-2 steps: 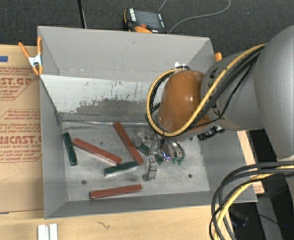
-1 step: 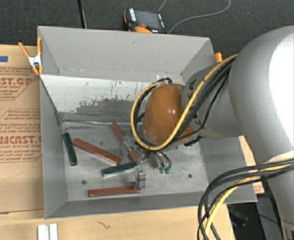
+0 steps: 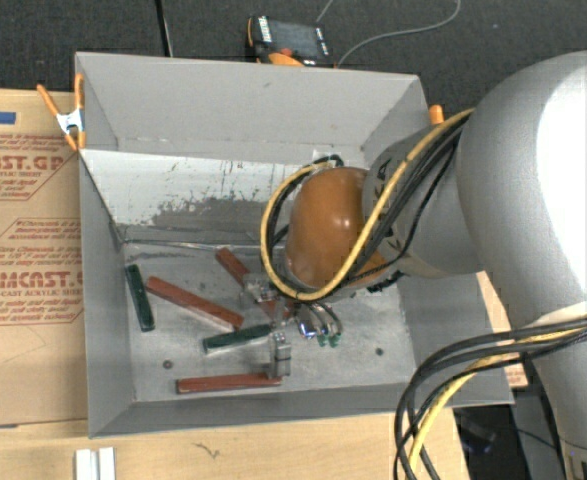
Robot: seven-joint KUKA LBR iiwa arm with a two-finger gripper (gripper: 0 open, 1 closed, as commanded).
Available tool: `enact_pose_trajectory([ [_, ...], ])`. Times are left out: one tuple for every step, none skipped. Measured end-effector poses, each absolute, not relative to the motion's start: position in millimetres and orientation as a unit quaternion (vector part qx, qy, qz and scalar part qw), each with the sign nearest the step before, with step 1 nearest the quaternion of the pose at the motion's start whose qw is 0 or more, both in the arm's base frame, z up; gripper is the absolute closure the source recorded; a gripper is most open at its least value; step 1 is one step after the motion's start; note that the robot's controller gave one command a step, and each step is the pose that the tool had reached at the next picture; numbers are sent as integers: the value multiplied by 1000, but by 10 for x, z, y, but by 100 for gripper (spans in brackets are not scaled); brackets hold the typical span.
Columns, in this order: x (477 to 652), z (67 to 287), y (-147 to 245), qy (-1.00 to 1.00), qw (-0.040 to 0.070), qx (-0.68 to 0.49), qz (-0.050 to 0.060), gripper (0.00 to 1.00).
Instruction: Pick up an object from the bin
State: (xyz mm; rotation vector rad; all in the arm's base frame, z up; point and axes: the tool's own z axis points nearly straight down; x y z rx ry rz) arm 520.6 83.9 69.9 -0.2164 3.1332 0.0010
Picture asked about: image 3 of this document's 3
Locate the brown cardboard board, red print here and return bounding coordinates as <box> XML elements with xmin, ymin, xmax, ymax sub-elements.
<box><xmin>0</xmin><ymin>86</ymin><xmax>530</xmax><ymax>431</ymax></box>

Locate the grey metal bin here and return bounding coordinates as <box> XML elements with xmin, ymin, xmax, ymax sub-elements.
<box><xmin>74</xmin><ymin>51</ymin><xmax>516</xmax><ymax>440</ymax></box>

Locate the red-brown flat block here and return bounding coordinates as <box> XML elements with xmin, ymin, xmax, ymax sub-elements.
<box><xmin>144</xmin><ymin>275</ymin><xmax>246</xmax><ymax>332</ymax></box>
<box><xmin>214</xmin><ymin>247</ymin><xmax>295</xmax><ymax>322</ymax></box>
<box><xmin>175</xmin><ymin>372</ymin><xmax>285</xmax><ymax>396</ymax></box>

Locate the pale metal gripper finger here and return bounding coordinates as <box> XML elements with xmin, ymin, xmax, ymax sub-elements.
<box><xmin>264</xmin><ymin>331</ymin><xmax>293</xmax><ymax>380</ymax></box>
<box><xmin>242</xmin><ymin>273</ymin><xmax>280</xmax><ymax>306</ymax></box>

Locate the dark green flat block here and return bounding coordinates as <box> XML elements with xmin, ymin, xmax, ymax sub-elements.
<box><xmin>124</xmin><ymin>263</ymin><xmax>157</xmax><ymax>333</ymax></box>
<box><xmin>202</xmin><ymin>323</ymin><xmax>276</xmax><ymax>355</ymax></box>

